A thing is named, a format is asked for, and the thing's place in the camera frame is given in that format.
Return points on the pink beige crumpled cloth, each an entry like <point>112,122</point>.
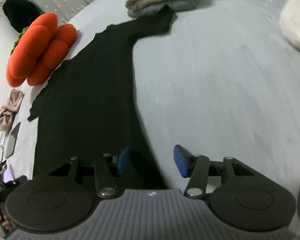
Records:
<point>9,109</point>

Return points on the black garment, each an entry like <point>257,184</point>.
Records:
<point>87,107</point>

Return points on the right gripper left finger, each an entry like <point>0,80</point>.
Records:
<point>100,177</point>

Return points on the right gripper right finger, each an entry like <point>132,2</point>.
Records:
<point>237,179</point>

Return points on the orange pumpkin plush pillow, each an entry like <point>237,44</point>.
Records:
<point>39,50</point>

